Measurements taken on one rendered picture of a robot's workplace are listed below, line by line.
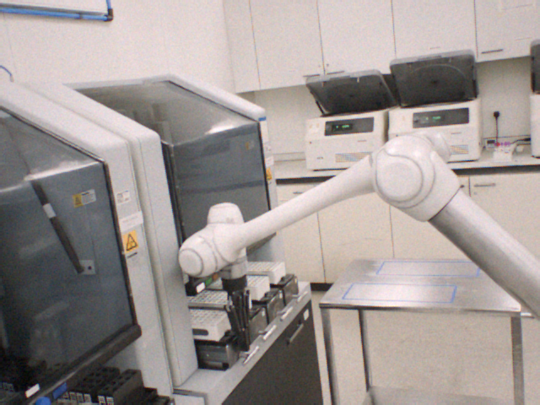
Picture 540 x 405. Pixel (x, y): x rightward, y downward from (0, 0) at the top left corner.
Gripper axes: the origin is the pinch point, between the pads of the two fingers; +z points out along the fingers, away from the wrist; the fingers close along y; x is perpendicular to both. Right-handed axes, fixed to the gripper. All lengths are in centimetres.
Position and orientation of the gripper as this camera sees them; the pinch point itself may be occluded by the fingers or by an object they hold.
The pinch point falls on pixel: (243, 339)
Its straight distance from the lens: 172.9
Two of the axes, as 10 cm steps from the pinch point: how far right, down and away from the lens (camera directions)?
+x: 9.1, -0.4, -4.1
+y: -3.9, 2.4, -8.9
